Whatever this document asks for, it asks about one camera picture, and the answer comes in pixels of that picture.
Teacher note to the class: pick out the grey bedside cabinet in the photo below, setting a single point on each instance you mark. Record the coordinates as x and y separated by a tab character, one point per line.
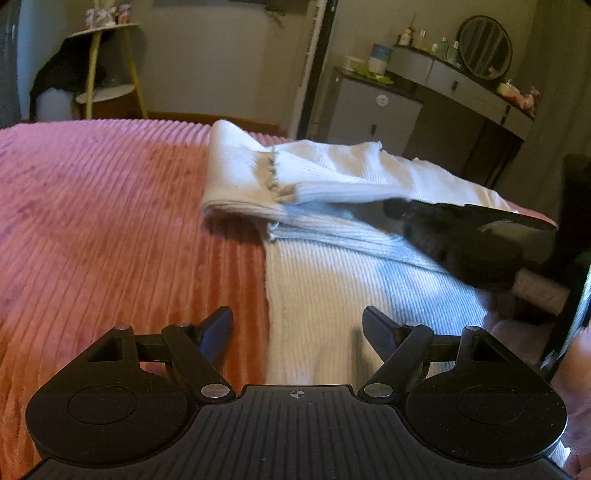
369	110

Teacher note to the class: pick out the small pink decoration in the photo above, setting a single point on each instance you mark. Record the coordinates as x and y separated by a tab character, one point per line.
123	14

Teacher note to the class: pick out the pink plush toy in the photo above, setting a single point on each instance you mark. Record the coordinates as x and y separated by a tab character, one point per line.
519	94

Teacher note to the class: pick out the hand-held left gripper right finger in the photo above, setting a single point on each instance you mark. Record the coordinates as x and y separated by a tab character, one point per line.
376	330

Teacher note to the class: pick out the white knitted sweater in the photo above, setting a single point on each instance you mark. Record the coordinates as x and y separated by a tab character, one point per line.
323	286

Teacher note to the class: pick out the white jar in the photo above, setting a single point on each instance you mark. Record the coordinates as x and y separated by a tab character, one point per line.
353	62

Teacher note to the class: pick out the white bin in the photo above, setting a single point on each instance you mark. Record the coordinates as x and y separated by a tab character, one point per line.
53	106

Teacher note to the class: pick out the grey vanity desk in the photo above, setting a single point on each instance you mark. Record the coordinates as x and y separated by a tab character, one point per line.
461	87

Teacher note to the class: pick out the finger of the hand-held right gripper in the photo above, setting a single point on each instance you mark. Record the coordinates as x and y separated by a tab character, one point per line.
461	213

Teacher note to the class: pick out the small cosmetic bottle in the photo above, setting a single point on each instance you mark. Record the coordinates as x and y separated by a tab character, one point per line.
454	52
443	47
421	40

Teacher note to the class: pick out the reed diffuser bottle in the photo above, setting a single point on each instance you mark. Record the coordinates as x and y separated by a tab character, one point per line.
405	37

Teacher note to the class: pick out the wrapped flower bouquet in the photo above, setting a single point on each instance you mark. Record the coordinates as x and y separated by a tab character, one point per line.
101	11

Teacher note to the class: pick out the pink ribbed blanket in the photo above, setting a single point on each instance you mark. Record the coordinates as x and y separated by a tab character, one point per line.
115	230

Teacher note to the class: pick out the round white side table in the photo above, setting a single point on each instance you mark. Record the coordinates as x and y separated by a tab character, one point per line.
108	92

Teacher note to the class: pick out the black cloth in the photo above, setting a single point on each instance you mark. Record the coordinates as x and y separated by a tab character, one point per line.
60	74

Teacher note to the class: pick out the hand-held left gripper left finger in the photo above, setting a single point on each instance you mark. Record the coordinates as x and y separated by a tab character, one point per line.
217	337

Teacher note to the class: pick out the green leaf-shaped tray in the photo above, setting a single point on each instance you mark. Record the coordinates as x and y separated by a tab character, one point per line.
376	76

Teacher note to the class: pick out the blue and white canister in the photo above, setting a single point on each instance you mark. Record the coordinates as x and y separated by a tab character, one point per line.
380	59

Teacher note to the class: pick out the round black-framed mirror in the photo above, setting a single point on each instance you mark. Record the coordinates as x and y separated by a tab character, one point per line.
485	46

